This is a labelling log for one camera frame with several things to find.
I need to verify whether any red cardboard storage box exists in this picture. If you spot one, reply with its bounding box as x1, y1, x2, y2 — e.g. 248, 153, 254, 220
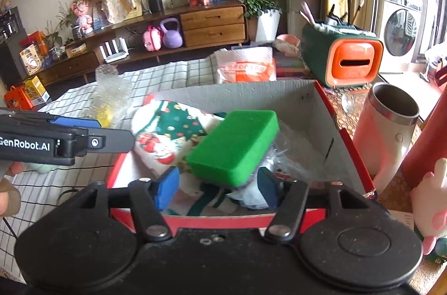
107, 80, 375, 229

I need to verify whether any green scouring sponge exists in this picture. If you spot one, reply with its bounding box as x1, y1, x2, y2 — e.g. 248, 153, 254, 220
186, 110, 280, 188

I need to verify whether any pink plush doll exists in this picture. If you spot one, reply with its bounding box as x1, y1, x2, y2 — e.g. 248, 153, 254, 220
70, 0, 93, 35

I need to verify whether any person's left hand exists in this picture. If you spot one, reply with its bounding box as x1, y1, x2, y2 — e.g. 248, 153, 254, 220
0, 160, 23, 217

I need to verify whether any pink steel tumbler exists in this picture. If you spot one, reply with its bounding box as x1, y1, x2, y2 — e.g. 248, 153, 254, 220
353, 83, 419, 193

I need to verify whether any clear bubble wrap sheet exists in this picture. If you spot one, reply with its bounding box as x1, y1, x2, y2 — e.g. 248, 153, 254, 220
83, 64, 132, 127

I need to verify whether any white wifi router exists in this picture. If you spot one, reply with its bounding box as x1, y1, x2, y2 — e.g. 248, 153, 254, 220
99, 37, 130, 64

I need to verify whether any white plastic bag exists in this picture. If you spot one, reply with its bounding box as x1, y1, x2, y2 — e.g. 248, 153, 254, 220
260, 121, 330, 184

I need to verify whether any christmas pattern cloth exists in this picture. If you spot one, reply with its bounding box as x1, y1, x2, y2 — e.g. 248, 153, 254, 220
131, 95, 224, 176

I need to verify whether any yellow cardboard box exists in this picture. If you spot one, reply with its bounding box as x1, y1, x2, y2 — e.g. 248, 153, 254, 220
23, 76, 50, 106

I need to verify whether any pink pig plush toy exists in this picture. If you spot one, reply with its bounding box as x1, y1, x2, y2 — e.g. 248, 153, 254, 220
410, 158, 447, 255

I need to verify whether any orange gift bag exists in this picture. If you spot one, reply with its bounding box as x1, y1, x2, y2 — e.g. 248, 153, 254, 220
3, 86, 34, 111

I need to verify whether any black cylindrical speaker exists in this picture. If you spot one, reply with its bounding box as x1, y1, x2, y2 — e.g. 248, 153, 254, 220
147, 0, 164, 14

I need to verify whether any yellow sponge in plastic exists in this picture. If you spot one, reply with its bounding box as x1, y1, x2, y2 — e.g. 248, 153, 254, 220
93, 104, 114, 128

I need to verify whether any orange white tissue pack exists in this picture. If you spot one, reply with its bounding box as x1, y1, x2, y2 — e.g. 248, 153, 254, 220
214, 46, 277, 84

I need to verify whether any wooden tv cabinet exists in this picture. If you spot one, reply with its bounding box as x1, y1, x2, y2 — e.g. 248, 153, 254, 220
36, 0, 248, 86

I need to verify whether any pink small backpack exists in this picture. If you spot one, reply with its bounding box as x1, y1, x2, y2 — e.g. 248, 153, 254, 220
142, 25, 163, 52

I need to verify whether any white checkered tablecloth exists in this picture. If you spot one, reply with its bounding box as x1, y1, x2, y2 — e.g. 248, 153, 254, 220
1, 58, 214, 278

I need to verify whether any purple kettlebell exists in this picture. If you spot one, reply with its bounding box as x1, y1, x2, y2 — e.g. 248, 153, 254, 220
160, 18, 183, 49

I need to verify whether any white washing machine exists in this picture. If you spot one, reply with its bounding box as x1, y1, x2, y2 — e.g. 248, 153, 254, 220
375, 0, 423, 73

